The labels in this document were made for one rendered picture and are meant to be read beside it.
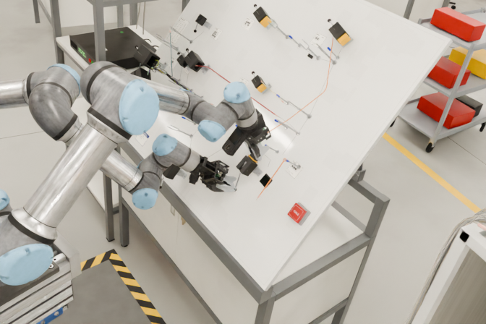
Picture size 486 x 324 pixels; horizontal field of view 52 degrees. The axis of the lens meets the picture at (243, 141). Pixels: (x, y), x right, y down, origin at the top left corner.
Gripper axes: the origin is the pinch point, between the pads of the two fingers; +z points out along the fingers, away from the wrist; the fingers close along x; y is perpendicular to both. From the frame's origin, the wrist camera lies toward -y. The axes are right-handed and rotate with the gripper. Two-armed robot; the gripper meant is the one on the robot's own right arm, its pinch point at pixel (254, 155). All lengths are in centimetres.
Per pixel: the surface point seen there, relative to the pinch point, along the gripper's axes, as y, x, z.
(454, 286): 18, -73, 2
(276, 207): -4.3, -16.5, 9.7
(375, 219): 29, -29, 44
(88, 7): -3, 300, 101
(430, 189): 123, 22, 201
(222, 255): -29.4, -12.6, 22.5
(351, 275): 10, -33, 69
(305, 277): -9.0, -33.5, 35.1
